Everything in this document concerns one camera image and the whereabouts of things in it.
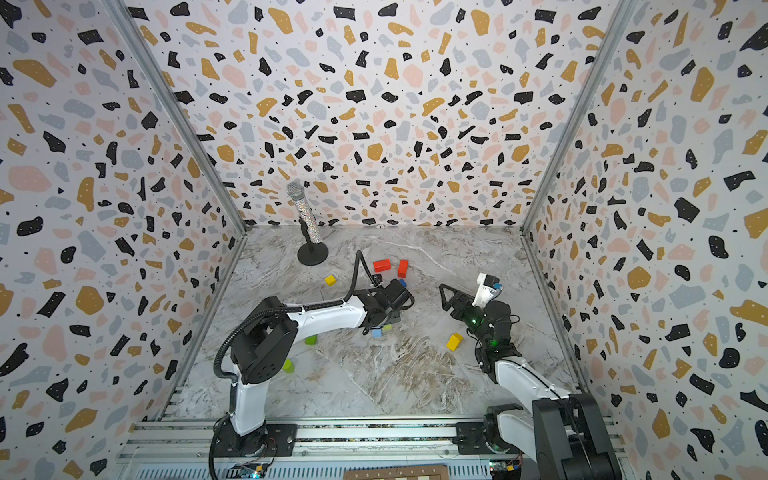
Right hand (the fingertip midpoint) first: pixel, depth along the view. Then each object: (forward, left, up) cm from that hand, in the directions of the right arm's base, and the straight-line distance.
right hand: (445, 284), depth 82 cm
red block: (+20, +20, -18) cm, 34 cm away
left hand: (-1, +14, -13) cm, 19 cm away
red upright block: (+20, +12, -19) cm, 30 cm away
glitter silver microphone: (+24, +43, +13) cm, 51 cm away
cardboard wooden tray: (-41, +3, -15) cm, 44 cm away
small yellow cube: (+14, +37, -18) cm, 44 cm away
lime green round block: (-28, +32, +15) cm, 45 cm away
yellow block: (-9, -4, -17) cm, 20 cm away
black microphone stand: (+25, +47, -18) cm, 56 cm away
